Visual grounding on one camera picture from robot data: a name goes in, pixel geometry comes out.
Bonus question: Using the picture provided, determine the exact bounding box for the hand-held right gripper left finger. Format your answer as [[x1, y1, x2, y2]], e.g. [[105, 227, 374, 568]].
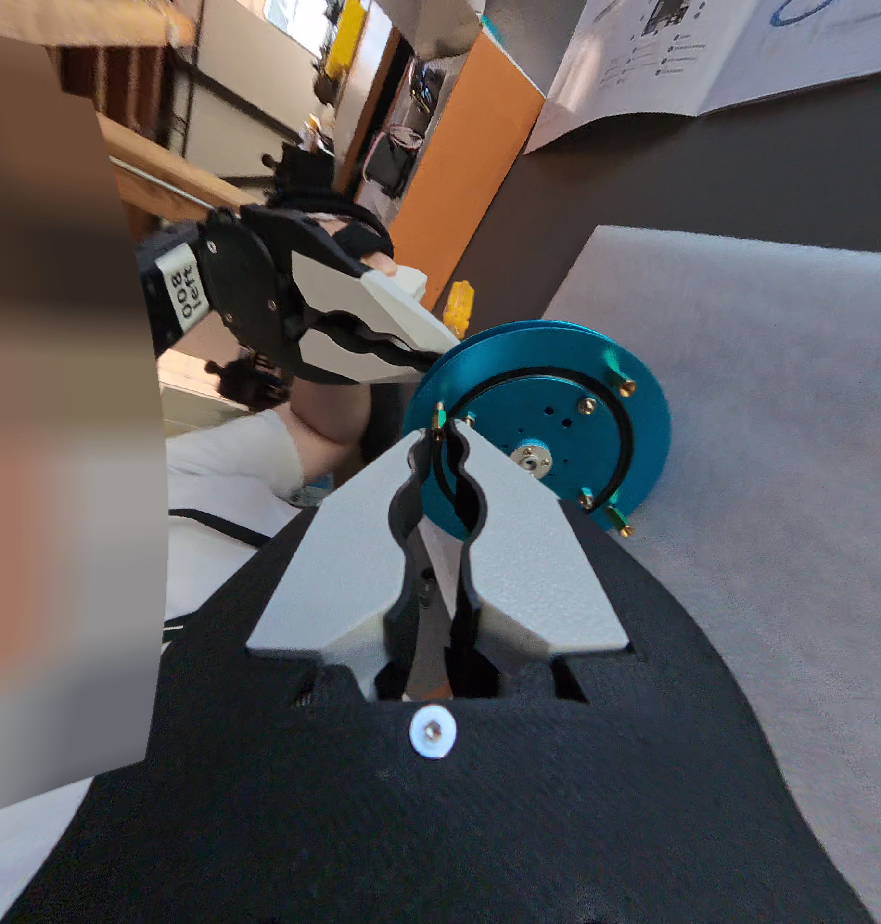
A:
[[247, 429, 432, 700]]

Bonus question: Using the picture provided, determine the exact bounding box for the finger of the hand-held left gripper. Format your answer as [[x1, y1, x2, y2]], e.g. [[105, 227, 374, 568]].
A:
[[298, 334, 441, 385], [291, 251, 460, 356]]

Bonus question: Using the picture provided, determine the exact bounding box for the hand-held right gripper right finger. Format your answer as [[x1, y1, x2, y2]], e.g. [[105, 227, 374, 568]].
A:
[[444, 424, 631, 700]]

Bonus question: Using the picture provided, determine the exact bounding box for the orange-handled screwdriver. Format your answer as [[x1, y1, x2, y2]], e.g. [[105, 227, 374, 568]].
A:
[[442, 280, 478, 330]]

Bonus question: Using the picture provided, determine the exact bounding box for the blue round metal base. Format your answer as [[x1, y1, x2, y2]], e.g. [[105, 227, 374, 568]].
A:
[[403, 320, 672, 540]]

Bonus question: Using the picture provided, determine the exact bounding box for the person's left forearm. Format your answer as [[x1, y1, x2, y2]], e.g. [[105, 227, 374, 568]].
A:
[[287, 379, 374, 487]]

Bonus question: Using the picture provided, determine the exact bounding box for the dark grey desk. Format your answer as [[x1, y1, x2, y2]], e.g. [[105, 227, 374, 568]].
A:
[[449, 68, 881, 342]]

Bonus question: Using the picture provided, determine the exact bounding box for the black chest harness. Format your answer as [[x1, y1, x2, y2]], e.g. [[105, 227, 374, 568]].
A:
[[168, 508, 273, 547]]

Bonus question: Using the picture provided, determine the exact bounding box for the wooden pillar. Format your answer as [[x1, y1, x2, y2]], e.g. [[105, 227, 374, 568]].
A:
[[97, 112, 264, 243]]

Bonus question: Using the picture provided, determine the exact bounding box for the black servo motor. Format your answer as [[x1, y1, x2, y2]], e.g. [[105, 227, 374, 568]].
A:
[[368, 133, 417, 197]]

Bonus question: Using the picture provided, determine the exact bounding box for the orange cardboard box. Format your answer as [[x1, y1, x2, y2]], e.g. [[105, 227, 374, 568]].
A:
[[335, 0, 547, 291]]

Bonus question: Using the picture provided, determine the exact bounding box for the white foam sheet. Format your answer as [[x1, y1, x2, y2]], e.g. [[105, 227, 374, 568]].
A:
[[417, 225, 881, 924]]

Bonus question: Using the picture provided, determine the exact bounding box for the stack of yellow bins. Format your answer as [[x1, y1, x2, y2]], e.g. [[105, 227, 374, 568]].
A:
[[325, 0, 366, 77]]

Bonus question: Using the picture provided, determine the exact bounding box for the open instruction booklet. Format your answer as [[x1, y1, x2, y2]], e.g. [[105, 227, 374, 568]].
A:
[[523, 0, 881, 157]]

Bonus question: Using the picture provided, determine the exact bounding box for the coloured wire bundle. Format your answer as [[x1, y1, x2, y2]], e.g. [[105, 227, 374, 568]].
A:
[[404, 58, 449, 111]]

